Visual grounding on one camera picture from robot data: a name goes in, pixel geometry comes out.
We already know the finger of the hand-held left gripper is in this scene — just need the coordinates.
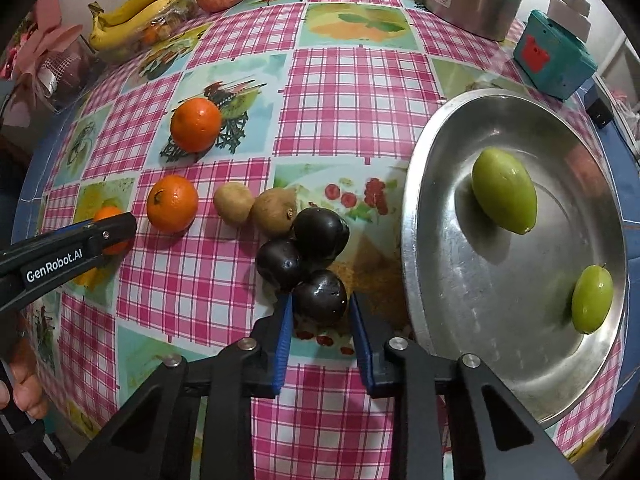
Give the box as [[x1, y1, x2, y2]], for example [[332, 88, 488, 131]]
[[74, 212, 138, 262]]

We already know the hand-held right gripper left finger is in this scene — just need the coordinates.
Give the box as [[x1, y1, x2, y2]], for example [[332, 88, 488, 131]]
[[70, 292, 294, 480]]

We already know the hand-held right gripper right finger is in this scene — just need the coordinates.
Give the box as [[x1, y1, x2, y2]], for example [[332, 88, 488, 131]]
[[348, 292, 581, 480]]

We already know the orange mandarin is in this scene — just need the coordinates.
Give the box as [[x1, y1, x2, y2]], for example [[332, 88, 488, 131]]
[[146, 175, 200, 234], [91, 205, 132, 257], [170, 97, 222, 154]]

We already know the dark purple plum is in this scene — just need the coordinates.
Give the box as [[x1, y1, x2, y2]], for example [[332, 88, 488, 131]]
[[292, 207, 350, 262], [291, 270, 348, 324], [255, 238, 304, 292]]

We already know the round metal tray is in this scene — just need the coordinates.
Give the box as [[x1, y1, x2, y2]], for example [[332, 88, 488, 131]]
[[400, 88, 628, 423]]

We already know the dark brown kiwi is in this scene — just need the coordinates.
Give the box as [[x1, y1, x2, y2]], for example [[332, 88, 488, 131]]
[[251, 187, 300, 239]]

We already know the person's left hand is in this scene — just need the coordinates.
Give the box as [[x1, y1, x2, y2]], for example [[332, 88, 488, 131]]
[[0, 337, 49, 421]]

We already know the clear plastic container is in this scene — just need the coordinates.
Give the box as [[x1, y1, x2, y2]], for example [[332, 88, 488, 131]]
[[100, 0, 198, 63]]

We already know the green mango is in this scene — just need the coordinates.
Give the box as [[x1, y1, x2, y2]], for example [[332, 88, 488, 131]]
[[471, 147, 538, 235]]

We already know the small green jujube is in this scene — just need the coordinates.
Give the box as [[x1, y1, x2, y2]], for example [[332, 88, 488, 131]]
[[571, 264, 614, 334]]

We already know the pink checkered tablecloth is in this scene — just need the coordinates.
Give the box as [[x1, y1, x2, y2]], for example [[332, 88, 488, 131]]
[[37, 0, 626, 480]]

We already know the black power adapter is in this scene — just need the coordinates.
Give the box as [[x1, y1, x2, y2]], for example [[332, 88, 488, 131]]
[[586, 96, 615, 130]]

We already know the teal toy box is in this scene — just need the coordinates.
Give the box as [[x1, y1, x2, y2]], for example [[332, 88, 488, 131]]
[[514, 9, 597, 101]]

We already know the stainless steel kettle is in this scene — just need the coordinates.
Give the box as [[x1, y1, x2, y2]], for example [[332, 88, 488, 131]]
[[424, 0, 533, 42]]

